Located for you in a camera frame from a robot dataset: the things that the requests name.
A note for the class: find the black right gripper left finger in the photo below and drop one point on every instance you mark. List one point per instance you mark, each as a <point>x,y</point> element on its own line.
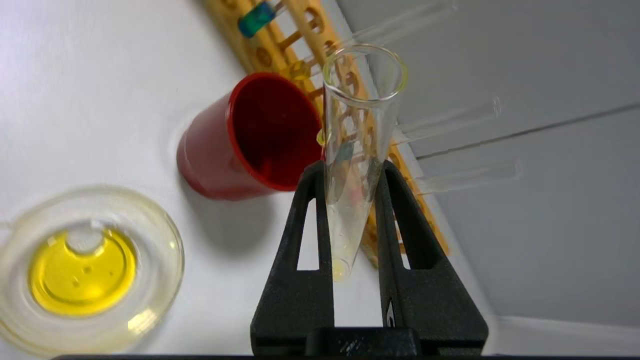
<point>295,300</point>

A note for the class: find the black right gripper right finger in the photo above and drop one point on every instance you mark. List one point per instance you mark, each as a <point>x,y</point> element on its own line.
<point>425,300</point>

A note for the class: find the test tube with yellow liquid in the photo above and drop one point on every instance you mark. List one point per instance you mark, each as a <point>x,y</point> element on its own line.
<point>360,125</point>
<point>300,70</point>

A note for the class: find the test tube with red liquid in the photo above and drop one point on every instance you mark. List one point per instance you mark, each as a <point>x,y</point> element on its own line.
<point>470,177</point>

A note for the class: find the test tube with blue liquid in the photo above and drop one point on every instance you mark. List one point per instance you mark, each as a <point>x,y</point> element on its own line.
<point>255,19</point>
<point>450,121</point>

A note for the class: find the wooden test tube rack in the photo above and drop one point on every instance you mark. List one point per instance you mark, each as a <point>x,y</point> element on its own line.
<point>240,40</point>

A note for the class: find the red plastic cup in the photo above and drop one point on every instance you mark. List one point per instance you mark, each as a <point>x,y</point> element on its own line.
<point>260,130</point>

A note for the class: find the clear glass bowl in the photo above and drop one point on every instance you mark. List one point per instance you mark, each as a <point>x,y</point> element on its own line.
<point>85,270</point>

